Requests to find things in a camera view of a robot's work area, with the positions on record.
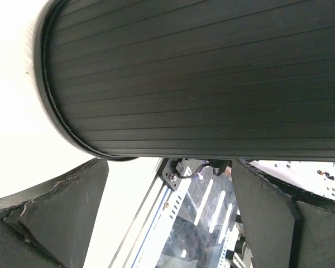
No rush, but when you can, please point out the white slotted cable duct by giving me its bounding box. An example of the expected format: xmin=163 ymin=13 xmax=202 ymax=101
xmin=127 ymin=176 xmax=253 ymax=268

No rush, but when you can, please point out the aluminium mounting rail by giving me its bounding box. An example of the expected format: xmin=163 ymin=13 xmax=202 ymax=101
xmin=109 ymin=159 xmax=190 ymax=268

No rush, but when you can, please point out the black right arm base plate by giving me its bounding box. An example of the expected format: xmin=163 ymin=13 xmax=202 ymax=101
xmin=157 ymin=158 xmax=232 ymax=192

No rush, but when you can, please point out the black round bucket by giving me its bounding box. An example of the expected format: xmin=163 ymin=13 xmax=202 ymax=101
xmin=33 ymin=1 xmax=335 ymax=161

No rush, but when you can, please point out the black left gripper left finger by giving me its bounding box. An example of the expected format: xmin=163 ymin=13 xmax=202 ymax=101
xmin=0 ymin=158 xmax=109 ymax=267

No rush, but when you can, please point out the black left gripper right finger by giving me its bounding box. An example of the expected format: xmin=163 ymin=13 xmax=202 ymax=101
xmin=232 ymin=159 xmax=335 ymax=267

